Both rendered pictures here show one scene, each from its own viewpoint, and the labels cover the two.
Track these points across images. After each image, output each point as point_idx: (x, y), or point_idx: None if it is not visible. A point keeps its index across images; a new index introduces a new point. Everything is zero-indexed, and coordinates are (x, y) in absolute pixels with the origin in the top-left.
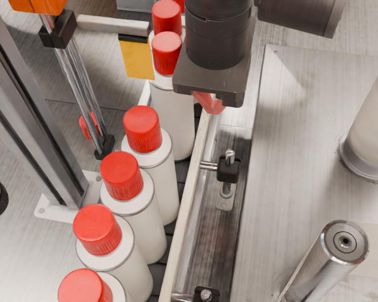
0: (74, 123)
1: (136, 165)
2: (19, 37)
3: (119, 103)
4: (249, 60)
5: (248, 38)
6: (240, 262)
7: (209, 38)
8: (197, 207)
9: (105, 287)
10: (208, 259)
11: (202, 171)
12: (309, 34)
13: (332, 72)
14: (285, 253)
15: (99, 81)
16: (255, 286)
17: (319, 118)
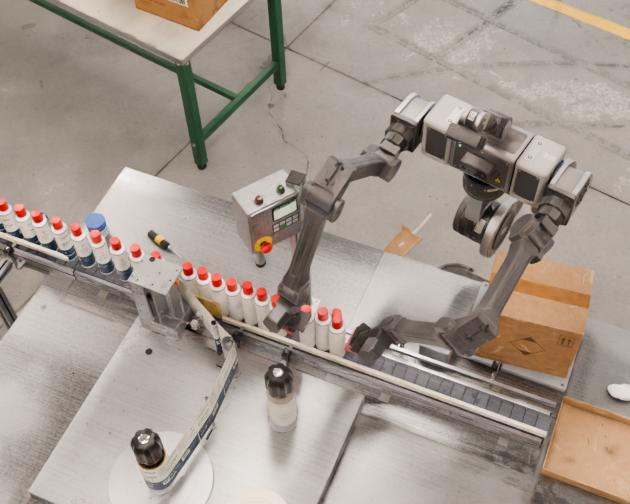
0: (343, 309)
1: (260, 295)
2: (412, 284)
3: (351, 329)
4: (285, 326)
5: (293, 326)
6: (250, 355)
7: None
8: (277, 345)
9: (231, 287)
10: (260, 353)
11: (293, 350)
12: (382, 434)
13: (335, 420)
14: (249, 371)
15: (369, 321)
16: (240, 358)
17: (308, 404)
